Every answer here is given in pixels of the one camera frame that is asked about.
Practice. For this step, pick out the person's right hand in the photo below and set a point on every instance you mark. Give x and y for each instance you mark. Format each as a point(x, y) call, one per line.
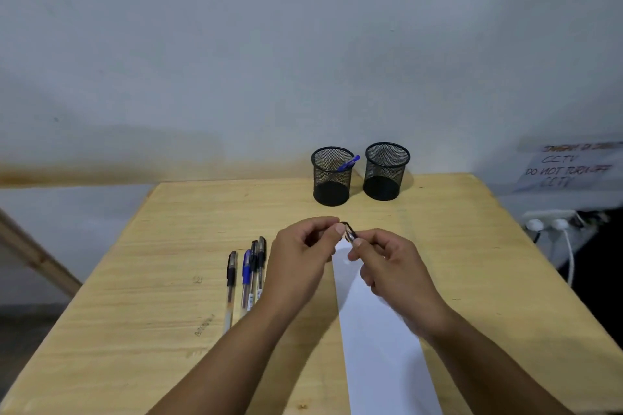
point(404, 283)

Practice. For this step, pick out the person's left hand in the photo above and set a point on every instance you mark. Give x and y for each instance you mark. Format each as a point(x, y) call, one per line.
point(289, 269)

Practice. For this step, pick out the person's left thumb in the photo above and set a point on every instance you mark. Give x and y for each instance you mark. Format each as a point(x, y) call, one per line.
point(329, 236)

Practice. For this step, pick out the person's right thumb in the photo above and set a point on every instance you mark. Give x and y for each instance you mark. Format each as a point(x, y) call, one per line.
point(362, 254)

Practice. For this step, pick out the person's right forearm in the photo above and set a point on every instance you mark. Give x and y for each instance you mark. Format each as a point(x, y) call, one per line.
point(486, 371)

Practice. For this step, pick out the person's left forearm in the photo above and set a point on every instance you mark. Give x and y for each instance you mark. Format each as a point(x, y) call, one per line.
point(228, 366)

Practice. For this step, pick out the black mesh pen cup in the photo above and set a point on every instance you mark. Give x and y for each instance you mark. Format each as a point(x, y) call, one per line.
point(386, 174)
point(332, 181)

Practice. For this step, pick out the black cap clear pen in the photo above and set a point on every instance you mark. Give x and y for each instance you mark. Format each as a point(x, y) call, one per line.
point(230, 278)
point(253, 264)
point(262, 259)

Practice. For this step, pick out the blue cap clear pen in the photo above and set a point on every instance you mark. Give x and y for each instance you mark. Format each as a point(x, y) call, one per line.
point(246, 278)

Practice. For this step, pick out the white paper sheet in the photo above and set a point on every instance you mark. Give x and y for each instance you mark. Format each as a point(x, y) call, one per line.
point(379, 346)

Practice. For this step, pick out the white plug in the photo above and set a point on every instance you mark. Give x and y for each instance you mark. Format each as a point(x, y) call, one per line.
point(534, 225)
point(559, 224)

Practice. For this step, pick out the white power strip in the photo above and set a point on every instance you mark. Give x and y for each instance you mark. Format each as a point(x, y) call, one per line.
point(555, 216)

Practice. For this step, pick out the handwritten paper sign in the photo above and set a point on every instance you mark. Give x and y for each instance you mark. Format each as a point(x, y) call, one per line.
point(569, 166)

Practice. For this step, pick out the wooden beam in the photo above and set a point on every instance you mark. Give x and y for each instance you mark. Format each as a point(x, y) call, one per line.
point(34, 254)

